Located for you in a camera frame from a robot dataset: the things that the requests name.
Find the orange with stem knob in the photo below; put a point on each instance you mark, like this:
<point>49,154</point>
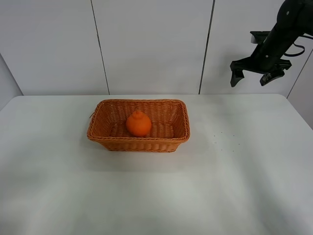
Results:
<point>138,124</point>

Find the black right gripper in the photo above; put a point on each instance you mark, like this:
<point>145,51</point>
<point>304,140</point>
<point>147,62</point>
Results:
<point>266,55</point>

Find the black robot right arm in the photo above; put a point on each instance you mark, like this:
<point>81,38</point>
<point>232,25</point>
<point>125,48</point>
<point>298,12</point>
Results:
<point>294,19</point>

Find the orange wicker basket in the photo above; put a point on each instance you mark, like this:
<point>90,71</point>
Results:
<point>169,117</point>

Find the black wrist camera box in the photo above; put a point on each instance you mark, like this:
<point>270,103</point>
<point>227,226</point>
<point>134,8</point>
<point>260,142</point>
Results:
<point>257,37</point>

